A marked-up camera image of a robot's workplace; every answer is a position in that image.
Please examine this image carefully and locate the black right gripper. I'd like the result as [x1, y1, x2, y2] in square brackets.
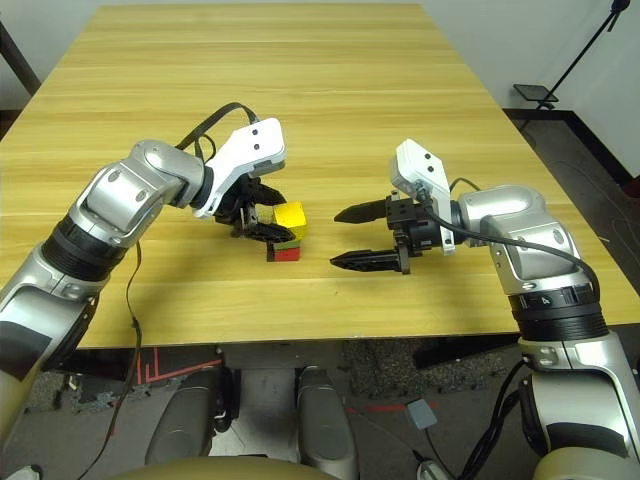
[329, 194, 446, 276]

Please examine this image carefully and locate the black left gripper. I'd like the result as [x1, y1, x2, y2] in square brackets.
[214, 174, 296, 245]

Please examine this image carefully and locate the yellow cube block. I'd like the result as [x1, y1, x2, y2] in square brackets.
[272, 200, 307, 242]

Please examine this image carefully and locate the grey foot pedal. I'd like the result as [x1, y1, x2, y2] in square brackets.
[406, 398, 436, 429]

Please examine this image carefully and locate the grey right robot leg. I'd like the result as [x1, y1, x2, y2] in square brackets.
[297, 367, 359, 480]

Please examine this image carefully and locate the grey robot leg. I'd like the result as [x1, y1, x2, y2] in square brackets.
[297, 367, 359, 480]
[144, 384, 224, 464]

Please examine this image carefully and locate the white robot pelvis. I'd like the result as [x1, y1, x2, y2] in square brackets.
[222, 369, 301, 459]

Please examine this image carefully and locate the black stand tray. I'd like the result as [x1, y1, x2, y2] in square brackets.
[513, 83, 560, 103]

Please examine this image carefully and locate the grey left robot leg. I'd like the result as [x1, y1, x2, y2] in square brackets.
[144, 384, 224, 464]

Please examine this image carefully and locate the olive robot torso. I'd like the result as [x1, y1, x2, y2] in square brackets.
[107, 454, 321, 480]

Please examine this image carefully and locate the black tripod stand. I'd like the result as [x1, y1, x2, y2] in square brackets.
[519, 0, 632, 131]

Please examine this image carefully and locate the grey side table leg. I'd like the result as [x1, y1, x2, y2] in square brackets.
[0, 19, 42, 96]

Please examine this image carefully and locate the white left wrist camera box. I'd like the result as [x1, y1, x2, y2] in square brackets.
[192, 117, 289, 220]

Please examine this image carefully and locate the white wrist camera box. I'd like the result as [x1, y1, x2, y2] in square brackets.
[192, 117, 289, 220]
[390, 138, 457, 256]

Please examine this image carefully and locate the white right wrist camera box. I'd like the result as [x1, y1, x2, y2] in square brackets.
[390, 138, 457, 256]

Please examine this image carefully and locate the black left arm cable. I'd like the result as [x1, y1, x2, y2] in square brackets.
[94, 101, 259, 480]

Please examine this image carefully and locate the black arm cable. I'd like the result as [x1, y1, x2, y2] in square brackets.
[94, 101, 259, 480]
[419, 177, 601, 480]

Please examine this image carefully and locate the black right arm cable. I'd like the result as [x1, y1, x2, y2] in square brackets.
[419, 177, 601, 480]

